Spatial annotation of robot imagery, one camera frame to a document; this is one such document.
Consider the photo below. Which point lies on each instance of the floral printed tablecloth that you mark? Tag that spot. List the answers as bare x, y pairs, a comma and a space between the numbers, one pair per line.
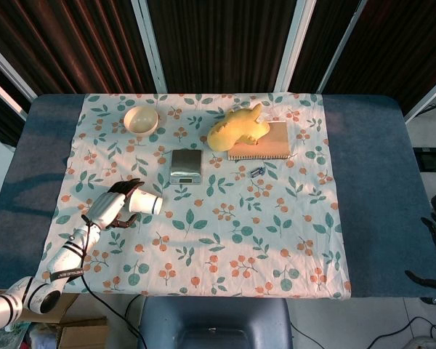
210, 225

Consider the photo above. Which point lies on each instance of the silver digital kitchen scale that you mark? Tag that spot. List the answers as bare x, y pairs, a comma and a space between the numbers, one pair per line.
186, 166

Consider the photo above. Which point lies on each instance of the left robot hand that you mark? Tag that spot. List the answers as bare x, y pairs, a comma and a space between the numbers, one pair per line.
110, 209

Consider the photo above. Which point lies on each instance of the black floor device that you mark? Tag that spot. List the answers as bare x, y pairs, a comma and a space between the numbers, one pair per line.
432, 158

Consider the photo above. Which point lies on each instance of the cream ceramic bowl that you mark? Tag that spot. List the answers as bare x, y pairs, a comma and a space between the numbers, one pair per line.
141, 120

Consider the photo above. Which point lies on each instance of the small metal binder clip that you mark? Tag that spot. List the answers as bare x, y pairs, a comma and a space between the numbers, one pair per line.
256, 171

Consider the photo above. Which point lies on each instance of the white folding screen frame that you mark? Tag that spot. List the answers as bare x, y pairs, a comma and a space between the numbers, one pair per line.
156, 45

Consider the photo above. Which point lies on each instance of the brown spiral notebook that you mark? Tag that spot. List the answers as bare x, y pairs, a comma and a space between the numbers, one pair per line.
265, 143

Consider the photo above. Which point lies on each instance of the white power strip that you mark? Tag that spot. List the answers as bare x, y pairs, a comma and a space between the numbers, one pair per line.
421, 343

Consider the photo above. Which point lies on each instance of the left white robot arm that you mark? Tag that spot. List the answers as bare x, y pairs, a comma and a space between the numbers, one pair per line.
47, 269

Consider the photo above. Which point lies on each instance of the cardboard box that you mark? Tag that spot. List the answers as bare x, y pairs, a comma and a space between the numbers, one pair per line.
76, 327

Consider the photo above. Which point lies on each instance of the yellow plush dinosaur toy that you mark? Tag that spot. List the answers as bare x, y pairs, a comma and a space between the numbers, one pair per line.
236, 128

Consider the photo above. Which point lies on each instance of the white paper cup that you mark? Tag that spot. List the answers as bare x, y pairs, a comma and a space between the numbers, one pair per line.
145, 200

